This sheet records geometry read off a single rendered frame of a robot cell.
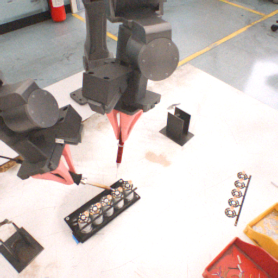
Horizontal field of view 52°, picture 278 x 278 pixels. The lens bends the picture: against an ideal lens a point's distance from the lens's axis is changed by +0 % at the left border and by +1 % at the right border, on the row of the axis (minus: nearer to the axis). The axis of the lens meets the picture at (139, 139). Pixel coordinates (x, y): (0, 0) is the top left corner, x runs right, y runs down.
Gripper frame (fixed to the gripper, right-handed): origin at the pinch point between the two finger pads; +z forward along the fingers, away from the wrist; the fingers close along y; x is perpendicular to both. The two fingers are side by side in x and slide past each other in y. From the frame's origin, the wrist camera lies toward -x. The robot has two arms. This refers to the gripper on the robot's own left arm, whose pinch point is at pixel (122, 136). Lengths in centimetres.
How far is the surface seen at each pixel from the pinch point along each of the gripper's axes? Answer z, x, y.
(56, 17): 26, 204, -192
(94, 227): 19.1, -6.3, -0.3
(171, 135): 10.5, 25.8, 2.5
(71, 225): 20.6, -7.4, -5.2
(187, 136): 9.9, 27.6, 6.5
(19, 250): 24.0, -15.7, -11.5
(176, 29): 17, 251, -77
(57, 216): 21.5, -6.6, -9.8
